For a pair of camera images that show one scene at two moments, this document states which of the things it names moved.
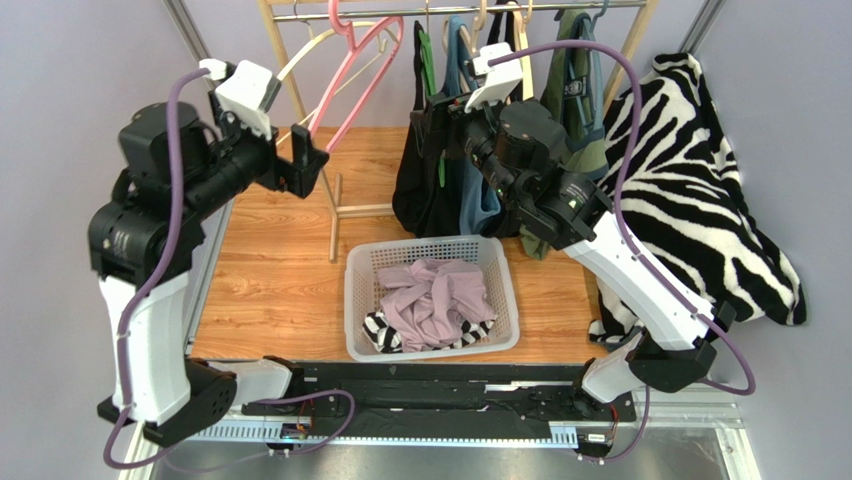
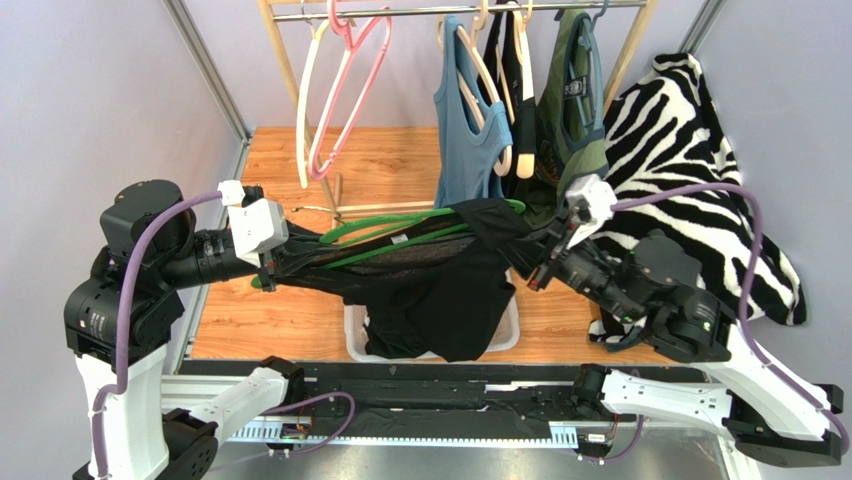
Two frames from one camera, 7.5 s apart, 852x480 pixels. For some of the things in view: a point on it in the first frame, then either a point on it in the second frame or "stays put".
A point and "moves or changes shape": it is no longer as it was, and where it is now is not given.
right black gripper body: [456, 113] → [544, 259]
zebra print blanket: [684, 204] stays put
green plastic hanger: [432, 86] → [521, 208]
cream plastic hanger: [312, 44] → [317, 28]
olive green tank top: [566, 88] stays put
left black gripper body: [258, 156] → [267, 264]
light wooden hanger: [522, 43] stays put
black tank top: [427, 198] → [433, 287]
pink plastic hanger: [354, 47] moves or changes shape
